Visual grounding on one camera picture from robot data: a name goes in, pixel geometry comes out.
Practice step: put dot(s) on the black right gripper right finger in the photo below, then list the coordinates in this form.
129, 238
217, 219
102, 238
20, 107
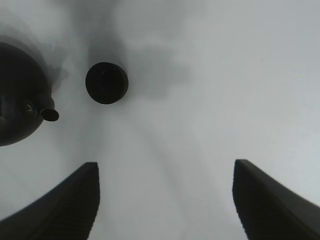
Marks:
270, 211

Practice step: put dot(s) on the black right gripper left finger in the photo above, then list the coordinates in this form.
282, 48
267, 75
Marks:
67, 212

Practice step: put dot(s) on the black round kettle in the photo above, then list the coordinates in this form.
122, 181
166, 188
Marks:
25, 95

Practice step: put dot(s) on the small black teacup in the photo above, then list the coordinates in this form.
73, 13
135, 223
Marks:
106, 83

